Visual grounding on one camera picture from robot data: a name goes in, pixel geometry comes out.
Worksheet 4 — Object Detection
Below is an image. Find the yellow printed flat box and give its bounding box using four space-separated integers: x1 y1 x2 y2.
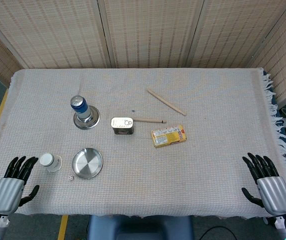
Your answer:
151 124 188 149

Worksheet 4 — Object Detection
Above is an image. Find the white paper cup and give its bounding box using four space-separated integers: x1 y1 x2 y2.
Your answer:
39 152 63 173

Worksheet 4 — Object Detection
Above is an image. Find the short grooved wooden stick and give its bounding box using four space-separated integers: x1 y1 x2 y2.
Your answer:
133 117 168 124

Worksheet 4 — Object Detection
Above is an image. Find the long tapered wooden stick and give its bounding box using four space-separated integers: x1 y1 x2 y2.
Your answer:
146 87 187 117

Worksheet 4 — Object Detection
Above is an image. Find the dark luncheon meat tin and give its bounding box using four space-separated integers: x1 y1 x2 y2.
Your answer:
110 116 135 136

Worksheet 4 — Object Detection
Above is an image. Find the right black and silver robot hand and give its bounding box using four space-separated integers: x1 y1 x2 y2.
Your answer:
241 152 286 216

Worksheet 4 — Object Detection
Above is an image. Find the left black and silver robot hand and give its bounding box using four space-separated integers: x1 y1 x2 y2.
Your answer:
0 156 40 216

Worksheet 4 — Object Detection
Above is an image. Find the beige waffle-weave fringed tablecloth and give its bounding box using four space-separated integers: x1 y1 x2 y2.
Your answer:
0 67 286 221

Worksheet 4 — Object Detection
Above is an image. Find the black floor cable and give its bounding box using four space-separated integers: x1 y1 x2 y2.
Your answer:
199 225 235 240

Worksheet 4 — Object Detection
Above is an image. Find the round steel plate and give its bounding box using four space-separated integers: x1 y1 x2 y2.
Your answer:
71 147 104 180

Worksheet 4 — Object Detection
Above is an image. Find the bamboo folding screen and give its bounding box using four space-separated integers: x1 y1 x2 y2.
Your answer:
0 0 286 104

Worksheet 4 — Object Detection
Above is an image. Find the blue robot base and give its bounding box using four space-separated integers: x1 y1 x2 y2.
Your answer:
86 214 195 240

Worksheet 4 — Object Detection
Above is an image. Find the blue and silver drink can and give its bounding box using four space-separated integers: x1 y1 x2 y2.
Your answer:
70 95 93 123

